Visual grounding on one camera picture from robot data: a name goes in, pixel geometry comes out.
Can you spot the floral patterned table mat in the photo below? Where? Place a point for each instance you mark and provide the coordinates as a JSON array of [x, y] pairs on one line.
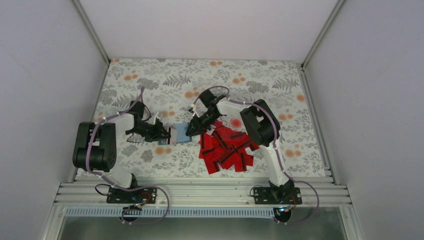
[[170, 86]]

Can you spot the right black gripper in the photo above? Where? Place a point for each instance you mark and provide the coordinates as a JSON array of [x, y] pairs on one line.
[[198, 128]]

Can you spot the teal card holder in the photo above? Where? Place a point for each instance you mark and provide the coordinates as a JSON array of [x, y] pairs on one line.
[[182, 137]]

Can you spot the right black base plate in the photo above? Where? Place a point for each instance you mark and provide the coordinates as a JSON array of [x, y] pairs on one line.
[[266, 196]]

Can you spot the aluminium rail frame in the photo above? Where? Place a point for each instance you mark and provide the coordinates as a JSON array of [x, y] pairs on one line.
[[209, 191]]

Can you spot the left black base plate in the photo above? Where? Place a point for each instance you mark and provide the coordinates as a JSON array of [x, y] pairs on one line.
[[141, 196]]

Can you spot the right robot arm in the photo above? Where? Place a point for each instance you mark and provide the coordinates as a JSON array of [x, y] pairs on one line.
[[261, 126]]

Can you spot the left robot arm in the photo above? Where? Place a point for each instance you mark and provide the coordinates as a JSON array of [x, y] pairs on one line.
[[95, 148]]

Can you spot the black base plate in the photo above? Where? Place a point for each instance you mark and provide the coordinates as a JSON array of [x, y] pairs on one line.
[[266, 196], [141, 196]]

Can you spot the pile of red cards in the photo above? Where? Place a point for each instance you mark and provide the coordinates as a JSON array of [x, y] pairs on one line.
[[225, 148]]

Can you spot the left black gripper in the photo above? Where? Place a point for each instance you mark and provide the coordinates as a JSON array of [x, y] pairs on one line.
[[156, 135]]

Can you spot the white card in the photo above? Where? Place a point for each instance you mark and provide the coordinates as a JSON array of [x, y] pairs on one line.
[[173, 134]]

